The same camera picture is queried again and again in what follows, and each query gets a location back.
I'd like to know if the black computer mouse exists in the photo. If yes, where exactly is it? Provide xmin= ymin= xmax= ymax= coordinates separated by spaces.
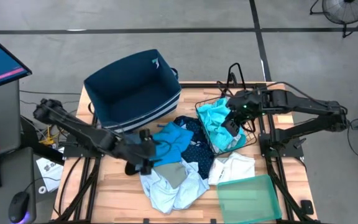
xmin=8 ymin=191 xmax=30 ymax=224

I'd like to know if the white printed paper sheet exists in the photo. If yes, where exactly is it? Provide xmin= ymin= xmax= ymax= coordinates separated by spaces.
xmin=35 ymin=157 xmax=65 ymax=193

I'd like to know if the navy dotted cloth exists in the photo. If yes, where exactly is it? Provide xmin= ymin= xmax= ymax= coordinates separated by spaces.
xmin=173 ymin=115 xmax=216 ymax=180

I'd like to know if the white cloth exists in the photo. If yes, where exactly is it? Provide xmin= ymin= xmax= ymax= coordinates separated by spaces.
xmin=208 ymin=151 xmax=257 ymax=186

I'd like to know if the small black clamp block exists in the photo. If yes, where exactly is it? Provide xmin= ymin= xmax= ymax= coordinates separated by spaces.
xmin=300 ymin=200 xmax=314 ymax=215

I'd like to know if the black cable loop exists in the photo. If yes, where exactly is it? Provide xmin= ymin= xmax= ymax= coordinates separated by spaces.
xmin=227 ymin=62 xmax=247 ymax=91

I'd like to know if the teal cloth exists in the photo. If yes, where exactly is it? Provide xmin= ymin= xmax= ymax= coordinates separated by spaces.
xmin=196 ymin=98 xmax=247 ymax=153

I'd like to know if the yellow cable bundle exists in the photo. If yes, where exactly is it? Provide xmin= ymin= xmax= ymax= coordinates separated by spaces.
xmin=40 ymin=125 xmax=57 ymax=147

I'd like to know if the black wire basket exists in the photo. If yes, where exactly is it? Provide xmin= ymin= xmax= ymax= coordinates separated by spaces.
xmin=195 ymin=95 xmax=258 ymax=156

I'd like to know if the black cloth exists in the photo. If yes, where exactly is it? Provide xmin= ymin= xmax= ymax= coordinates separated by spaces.
xmin=124 ymin=161 xmax=142 ymax=176

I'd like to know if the grey cloth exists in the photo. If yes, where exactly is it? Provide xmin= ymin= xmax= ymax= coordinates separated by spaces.
xmin=153 ymin=161 xmax=188 ymax=190

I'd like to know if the grey desk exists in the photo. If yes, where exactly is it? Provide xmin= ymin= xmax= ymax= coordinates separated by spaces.
xmin=0 ymin=80 xmax=37 ymax=224

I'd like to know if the black metal rig frame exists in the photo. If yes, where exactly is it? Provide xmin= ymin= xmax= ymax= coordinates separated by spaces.
xmin=51 ymin=81 xmax=321 ymax=224

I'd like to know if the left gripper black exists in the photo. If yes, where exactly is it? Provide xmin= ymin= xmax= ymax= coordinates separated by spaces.
xmin=112 ymin=128 xmax=157 ymax=175

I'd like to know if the green translucent plastic tray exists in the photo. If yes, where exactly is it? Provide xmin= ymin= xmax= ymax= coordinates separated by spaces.
xmin=216 ymin=174 xmax=283 ymax=224

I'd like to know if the bright blue cloth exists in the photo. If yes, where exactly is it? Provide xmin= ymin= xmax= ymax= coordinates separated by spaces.
xmin=150 ymin=121 xmax=195 ymax=167

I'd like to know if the light blue patterned cloth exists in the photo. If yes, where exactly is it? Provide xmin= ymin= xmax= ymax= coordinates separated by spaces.
xmin=139 ymin=157 xmax=211 ymax=215

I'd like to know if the black floor fan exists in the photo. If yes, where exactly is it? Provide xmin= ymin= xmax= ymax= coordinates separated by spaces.
xmin=310 ymin=0 xmax=358 ymax=39

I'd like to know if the navy fabric storage bin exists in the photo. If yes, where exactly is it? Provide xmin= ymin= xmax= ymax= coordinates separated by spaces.
xmin=83 ymin=49 xmax=182 ymax=133

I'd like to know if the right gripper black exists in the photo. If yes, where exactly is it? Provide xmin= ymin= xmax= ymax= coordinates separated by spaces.
xmin=221 ymin=90 xmax=264 ymax=137

